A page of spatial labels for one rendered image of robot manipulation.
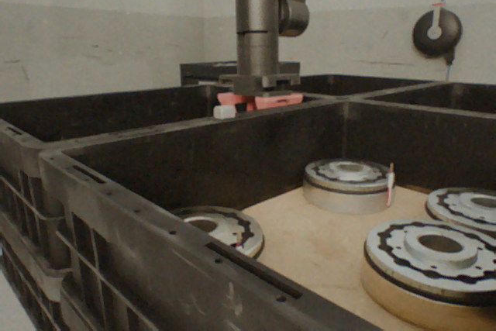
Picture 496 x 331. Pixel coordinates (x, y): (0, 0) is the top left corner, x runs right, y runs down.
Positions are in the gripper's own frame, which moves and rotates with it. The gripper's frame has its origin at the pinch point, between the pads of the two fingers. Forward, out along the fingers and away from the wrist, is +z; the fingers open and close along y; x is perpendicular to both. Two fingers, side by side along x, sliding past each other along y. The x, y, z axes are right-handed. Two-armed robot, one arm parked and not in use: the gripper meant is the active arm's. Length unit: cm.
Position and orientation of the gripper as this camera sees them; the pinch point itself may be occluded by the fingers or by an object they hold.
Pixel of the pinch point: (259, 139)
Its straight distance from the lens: 55.4
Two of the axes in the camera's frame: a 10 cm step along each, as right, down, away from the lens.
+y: -6.3, -1.6, 7.6
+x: -7.8, 1.6, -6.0
